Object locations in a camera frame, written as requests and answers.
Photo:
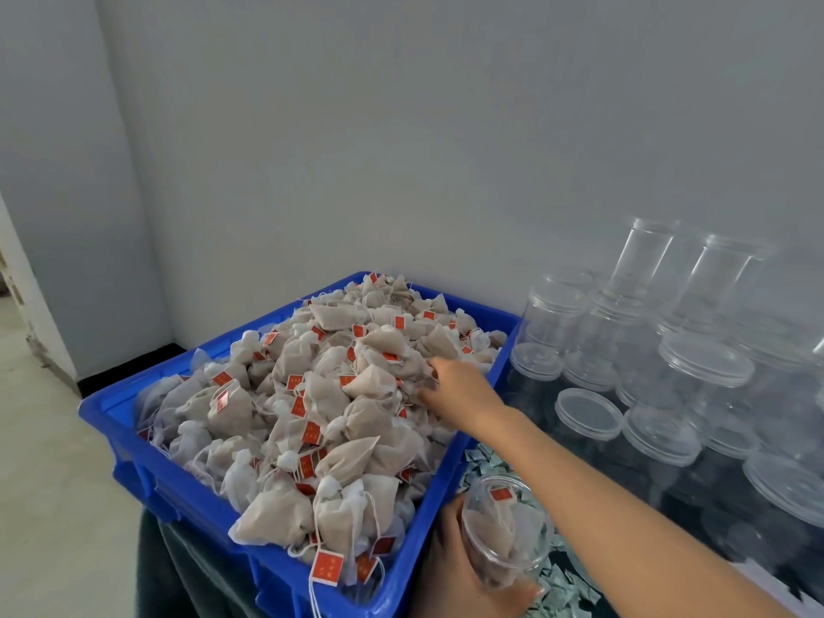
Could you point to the person's right hand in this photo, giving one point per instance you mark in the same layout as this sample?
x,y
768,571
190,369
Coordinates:
x,y
461,399

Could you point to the person's left hand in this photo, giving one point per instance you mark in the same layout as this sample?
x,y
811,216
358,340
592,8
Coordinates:
x,y
451,585

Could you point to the white mesh tea bag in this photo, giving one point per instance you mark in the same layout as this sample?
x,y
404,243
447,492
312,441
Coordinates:
x,y
496,528

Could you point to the clear jar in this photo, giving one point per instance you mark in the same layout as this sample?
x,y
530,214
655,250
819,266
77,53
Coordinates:
x,y
522,566

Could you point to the pile of green desiccant packets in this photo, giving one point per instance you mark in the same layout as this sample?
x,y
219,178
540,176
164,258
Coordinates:
x,y
567,592

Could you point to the pile of tea bags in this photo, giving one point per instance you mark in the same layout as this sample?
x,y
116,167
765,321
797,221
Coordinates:
x,y
322,418

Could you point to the group of lidded jars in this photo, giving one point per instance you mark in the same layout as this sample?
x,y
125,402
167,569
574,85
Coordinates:
x,y
702,360

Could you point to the person's right forearm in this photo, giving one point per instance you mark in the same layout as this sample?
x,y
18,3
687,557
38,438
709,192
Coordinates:
x,y
618,521

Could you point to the blue plastic tray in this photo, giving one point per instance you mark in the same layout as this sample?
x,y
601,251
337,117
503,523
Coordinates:
x,y
142,444

